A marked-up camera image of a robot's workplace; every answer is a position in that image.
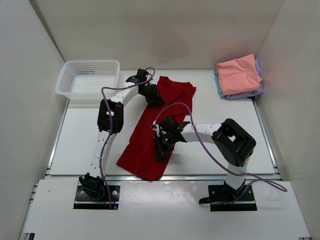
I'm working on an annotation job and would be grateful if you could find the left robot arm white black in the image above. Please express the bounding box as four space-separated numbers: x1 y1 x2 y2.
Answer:
79 67 165 203

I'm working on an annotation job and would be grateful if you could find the folded purple t shirt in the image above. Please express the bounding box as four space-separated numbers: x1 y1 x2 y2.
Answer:
214 58 264 100

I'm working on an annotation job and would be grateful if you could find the aluminium rail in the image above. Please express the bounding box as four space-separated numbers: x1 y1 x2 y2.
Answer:
44 173 281 181

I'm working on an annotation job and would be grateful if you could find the folded teal t shirt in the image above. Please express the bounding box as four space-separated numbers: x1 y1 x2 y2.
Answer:
214 72 225 99

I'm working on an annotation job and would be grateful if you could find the folded pink t shirt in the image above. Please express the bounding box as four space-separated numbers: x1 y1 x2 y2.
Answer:
216 54 262 96

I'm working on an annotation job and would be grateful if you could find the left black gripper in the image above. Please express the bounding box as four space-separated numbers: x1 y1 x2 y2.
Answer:
138 84 164 108

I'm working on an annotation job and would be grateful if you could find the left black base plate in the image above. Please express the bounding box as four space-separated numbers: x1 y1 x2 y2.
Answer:
73 183 121 210

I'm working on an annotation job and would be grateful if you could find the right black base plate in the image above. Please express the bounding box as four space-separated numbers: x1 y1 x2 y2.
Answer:
198 185 258 212

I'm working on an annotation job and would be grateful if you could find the white plastic basket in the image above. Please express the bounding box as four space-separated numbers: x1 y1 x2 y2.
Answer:
55 60 120 103

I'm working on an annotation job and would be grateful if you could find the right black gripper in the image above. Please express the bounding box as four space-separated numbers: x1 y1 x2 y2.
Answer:
154 131 176 161

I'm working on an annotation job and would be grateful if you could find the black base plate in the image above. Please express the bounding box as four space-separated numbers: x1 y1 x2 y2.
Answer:
73 183 121 210
198 185 258 212

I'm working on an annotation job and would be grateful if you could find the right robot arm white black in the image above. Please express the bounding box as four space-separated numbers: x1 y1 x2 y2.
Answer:
152 117 257 205

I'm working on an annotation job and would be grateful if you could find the red t shirt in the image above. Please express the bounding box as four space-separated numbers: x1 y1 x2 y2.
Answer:
116 76 197 181

